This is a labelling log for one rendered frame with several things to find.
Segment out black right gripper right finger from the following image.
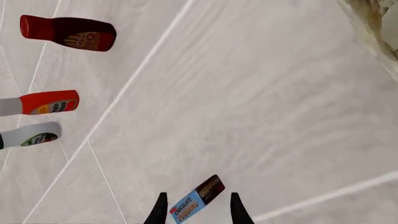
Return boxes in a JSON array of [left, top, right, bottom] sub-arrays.
[[230, 192, 256, 224]]

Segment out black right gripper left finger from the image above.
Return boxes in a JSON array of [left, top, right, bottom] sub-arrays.
[[143, 192, 169, 224]]

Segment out chocolate pudding box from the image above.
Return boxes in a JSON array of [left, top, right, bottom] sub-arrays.
[[169, 174, 226, 224]]

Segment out white dressing bottle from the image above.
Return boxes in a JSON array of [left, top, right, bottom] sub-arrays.
[[0, 121, 62, 151]]

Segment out red ketchup bottle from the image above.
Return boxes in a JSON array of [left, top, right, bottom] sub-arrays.
[[0, 90, 80, 117]]

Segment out dark barbecue sauce bottle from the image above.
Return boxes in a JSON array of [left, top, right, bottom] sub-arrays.
[[19, 14, 118, 52]]

